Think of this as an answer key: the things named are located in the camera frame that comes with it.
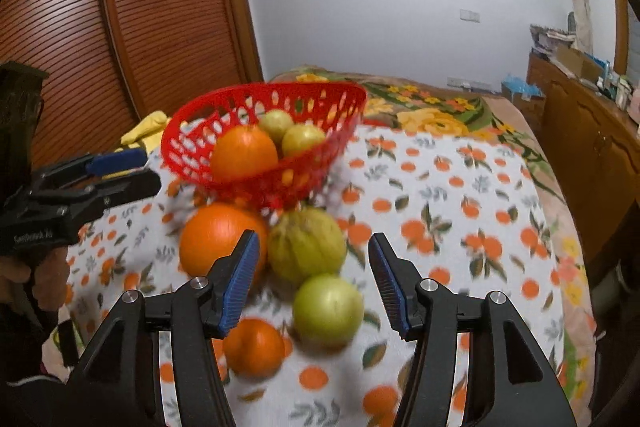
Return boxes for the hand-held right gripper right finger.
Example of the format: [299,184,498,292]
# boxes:
[367,232,576,427]

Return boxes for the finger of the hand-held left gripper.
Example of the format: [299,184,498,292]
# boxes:
[36,150,148,188]
[30,170,162,228]

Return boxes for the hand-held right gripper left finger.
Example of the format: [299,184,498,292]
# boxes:
[65,229,261,427]

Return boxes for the large orange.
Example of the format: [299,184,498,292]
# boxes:
[179,203,269,290]
[210,125,279,184]

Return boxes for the small tangerine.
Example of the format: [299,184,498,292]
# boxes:
[222,318,286,379]

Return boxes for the yellow green pear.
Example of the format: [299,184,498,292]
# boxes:
[292,273,365,348]

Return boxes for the small striped melon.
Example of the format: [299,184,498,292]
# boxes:
[268,207,347,286]

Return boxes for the red plastic basket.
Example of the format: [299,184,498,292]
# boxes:
[161,81,367,212]

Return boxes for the small green apple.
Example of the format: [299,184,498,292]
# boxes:
[281,123,327,159]
[258,108,295,142]

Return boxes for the person's left hand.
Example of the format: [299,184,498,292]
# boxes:
[0,251,69,323]

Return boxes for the yellow plush toy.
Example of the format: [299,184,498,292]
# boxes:
[120,110,171,152]

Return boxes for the orange print white cloth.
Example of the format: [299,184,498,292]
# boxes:
[42,127,571,427]

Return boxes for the wooden slatted wardrobe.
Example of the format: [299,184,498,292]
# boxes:
[0,0,264,158]

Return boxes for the floral blanket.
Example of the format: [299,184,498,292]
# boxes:
[270,66,601,413]

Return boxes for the box with blue bags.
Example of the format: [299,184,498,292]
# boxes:
[501,74,546,118]

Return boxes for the wooden sideboard cabinet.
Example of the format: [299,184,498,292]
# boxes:
[526,49,640,278]

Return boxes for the brown cardboard box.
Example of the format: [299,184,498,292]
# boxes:
[555,43,606,80]

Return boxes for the stack of papers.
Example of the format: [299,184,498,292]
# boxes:
[530,23,576,58]

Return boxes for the group of small bottles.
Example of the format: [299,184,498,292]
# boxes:
[597,59,634,108]

